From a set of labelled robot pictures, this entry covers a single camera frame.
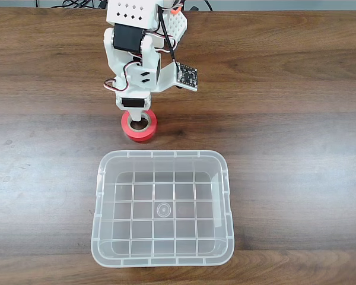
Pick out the red tape roll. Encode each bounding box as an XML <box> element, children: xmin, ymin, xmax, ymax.
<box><xmin>120</xmin><ymin>110</ymin><xmax>158</xmax><ymax>144</ymax></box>

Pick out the clear plastic box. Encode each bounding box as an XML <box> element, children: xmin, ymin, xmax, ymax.
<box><xmin>90</xmin><ymin>150</ymin><xmax>236</xmax><ymax>268</ymax></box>

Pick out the black camera cable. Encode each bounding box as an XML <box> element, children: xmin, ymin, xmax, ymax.
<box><xmin>157</xmin><ymin>7</ymin><xmax>180</xmax><ymax>74</ymax></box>

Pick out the gripper-mounted camera module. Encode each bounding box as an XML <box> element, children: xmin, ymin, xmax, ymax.
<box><xmin>157</xmin><ymin>61</ymin><xmax>199</xmax><ymax>91</ymax></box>

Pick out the tangled black cable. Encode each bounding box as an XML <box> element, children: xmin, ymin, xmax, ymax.
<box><xmin>52</xmin><ymin>0</ymin><xmax>97</xmax><ymax>9</ymax></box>

